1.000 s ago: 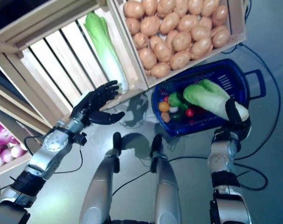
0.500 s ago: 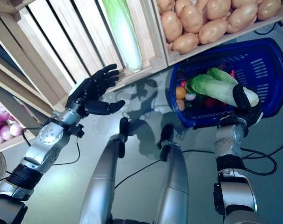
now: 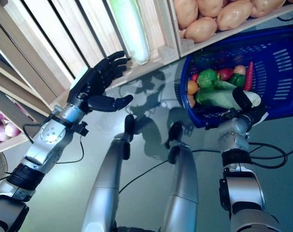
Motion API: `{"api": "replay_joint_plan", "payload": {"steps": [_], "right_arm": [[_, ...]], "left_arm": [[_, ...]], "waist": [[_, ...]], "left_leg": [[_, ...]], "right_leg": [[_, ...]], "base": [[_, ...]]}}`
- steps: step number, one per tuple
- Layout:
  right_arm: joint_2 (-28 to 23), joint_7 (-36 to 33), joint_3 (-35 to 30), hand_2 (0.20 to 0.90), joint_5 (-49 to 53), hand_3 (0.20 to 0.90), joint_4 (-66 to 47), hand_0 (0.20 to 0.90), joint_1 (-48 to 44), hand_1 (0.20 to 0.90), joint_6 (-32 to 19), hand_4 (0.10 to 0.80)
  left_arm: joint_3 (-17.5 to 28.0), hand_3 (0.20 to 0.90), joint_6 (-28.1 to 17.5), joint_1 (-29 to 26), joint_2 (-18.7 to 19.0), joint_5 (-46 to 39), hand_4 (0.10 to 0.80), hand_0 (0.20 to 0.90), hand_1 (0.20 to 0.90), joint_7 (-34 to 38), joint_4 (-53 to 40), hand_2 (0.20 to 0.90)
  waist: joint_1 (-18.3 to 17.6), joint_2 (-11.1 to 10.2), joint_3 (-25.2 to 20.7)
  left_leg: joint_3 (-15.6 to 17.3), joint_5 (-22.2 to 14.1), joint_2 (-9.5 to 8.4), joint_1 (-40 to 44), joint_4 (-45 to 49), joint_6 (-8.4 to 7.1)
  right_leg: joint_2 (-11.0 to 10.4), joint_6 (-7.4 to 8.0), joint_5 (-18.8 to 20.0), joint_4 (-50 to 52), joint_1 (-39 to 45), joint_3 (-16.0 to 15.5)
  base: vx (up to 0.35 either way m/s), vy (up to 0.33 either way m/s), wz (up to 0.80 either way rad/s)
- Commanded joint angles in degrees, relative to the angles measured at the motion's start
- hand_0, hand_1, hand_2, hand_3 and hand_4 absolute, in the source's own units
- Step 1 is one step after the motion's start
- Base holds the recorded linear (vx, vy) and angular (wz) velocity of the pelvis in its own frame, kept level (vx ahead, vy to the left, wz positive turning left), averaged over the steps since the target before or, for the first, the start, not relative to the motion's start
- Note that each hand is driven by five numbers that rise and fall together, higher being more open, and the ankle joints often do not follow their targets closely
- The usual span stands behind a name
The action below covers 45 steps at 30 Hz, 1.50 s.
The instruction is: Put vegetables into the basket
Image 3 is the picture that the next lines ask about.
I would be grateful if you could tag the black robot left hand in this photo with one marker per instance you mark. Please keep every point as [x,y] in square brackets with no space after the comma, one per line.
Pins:
[93,82]

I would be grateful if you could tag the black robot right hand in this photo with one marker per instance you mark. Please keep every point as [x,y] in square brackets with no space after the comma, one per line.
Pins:
[243,101]

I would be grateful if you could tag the green white napa cabbage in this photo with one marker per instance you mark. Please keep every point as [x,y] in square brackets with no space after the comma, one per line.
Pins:
[214,97]
[136,43]

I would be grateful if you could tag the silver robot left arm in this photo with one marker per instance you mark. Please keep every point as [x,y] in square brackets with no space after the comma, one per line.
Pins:
[49,140]

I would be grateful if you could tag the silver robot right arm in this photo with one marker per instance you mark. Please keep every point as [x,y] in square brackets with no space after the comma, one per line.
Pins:
[243,193]

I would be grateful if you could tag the blue plastic shopping basket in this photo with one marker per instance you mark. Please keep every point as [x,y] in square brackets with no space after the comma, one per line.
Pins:
[282,96]

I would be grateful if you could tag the green bell pepper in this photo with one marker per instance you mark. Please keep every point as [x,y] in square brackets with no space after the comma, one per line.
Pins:
[237,81]

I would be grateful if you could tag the long red chili pepper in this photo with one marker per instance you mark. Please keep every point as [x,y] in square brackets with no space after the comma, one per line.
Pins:
[249,76]

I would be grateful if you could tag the pale onion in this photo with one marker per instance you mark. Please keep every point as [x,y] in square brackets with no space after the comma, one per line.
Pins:
[239,70]

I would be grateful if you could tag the red apple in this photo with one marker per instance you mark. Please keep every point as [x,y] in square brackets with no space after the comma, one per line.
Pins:
[225,74]

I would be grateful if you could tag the brown potato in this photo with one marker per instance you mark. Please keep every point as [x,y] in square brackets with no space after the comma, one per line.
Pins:
[210,7]
[185,13]
[234,15]
[200,30]
[191,101]
[267,8]

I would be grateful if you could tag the orange fruit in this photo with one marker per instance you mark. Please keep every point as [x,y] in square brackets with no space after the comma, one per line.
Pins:
[192,87]

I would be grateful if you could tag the small red cherry tomato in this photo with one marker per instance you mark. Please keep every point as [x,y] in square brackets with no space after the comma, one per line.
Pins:
[194,77]

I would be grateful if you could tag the wooden slatted crate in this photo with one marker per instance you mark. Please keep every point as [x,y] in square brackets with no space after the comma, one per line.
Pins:
[167,52]

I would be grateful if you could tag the wooden potato crate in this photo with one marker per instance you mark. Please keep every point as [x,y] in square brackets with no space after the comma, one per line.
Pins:
[178,41]

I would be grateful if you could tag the wooden onion crate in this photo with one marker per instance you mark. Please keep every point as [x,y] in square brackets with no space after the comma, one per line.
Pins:
[11,145]

